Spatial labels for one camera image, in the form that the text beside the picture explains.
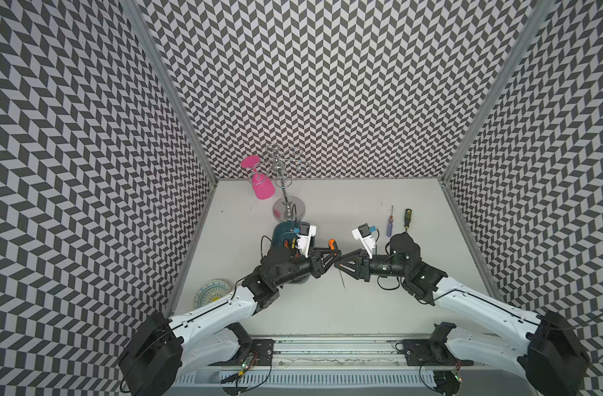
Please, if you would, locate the yellow patterned plate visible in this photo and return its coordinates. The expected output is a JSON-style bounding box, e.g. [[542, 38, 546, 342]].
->
[[193, 279, 231, 309]]

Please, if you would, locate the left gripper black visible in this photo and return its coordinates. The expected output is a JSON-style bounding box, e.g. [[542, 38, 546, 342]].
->
[[273, 246, 341, 288]]

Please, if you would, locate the orange black small screwdriver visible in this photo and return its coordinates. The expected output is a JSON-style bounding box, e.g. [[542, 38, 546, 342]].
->
[[329, 239, 345, 288]]

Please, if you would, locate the pink plastic wine glass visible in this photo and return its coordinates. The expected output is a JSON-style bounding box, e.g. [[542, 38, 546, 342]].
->
[[240, 155, 275, 201]]

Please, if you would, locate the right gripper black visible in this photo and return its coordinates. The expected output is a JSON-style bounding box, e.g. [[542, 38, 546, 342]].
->
[[333, 247, 408, 283]]

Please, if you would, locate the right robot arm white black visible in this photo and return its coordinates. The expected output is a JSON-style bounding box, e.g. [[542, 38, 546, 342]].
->
[[334, 230, 590, 395]]

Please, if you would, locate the purple red screwdriver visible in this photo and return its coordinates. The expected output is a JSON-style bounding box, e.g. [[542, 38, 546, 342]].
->
[[386, 206, 394, 239]]

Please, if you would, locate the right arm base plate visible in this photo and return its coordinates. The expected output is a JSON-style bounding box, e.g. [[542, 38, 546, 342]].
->
[[400, 339, 458, 367]]

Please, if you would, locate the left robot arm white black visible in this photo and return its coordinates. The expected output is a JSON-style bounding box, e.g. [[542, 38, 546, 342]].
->
[[118, 240, 341, 395]]

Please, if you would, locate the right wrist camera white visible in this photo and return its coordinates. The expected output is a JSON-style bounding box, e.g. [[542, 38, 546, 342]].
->
[[352, 224, 378, 259]]

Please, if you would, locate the teal plastic storage box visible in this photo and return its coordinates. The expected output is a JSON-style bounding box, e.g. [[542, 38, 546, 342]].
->
[[270, 220, 312, 285]]

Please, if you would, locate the black yellow screwdriver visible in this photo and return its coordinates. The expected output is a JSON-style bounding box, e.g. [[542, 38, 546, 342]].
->
[[404, 209, 413, 233]]

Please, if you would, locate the chrome glass holder stand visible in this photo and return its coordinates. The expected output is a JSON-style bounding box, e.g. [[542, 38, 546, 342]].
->
[[265, 145, 306, 223]]

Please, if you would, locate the aluminium front rail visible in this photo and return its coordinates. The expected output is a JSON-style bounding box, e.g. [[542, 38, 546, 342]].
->
[[172, 336, 555, 372]]

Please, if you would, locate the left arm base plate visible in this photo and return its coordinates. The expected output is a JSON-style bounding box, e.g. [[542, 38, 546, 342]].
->
[[224, 338, 275, 367]]

